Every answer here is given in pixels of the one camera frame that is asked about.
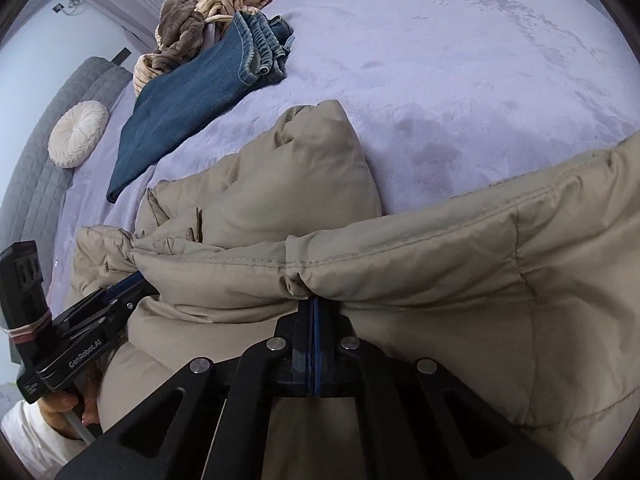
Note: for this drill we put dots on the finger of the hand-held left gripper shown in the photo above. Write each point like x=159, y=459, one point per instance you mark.
x=122, y=285
x=100, y=317

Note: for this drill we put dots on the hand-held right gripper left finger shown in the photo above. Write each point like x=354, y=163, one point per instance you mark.
x=306, y=325

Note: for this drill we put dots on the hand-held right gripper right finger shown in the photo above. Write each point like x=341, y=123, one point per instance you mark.
x=319, y=325

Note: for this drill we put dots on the beige puffer jacket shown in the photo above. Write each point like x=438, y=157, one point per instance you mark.
x=450, y=285

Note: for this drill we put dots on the person's left forearm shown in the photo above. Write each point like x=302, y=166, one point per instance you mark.
x=27, y=435

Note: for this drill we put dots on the person's left hand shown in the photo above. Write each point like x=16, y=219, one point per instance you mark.
x=60, y=407

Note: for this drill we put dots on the grey quilted headboard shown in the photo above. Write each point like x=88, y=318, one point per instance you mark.
x=35, y=195

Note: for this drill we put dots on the round white pillow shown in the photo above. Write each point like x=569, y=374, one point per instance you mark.
x=79, y=134

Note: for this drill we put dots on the blue jeans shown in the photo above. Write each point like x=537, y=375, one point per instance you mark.
x=190, y=95

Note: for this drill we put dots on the brown plush garment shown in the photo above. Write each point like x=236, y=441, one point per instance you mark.
x=180, y=15

